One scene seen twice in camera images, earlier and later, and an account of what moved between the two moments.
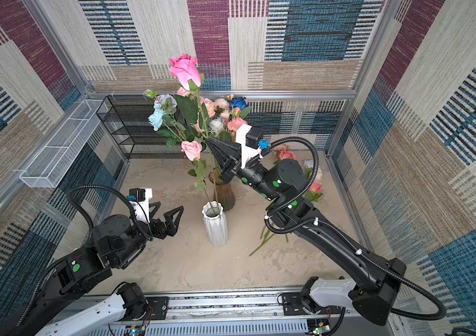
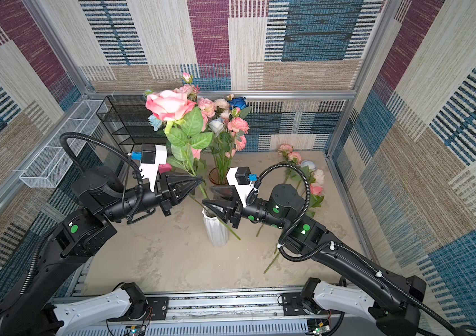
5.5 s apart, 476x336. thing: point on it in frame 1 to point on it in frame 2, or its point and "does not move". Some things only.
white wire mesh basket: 58,157 does not move
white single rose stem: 216,126 does not move
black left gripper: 170,227 to 165,192
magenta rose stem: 187,69 to 163,168
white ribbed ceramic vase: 215,224 does not move
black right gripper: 232,168 to 232,210
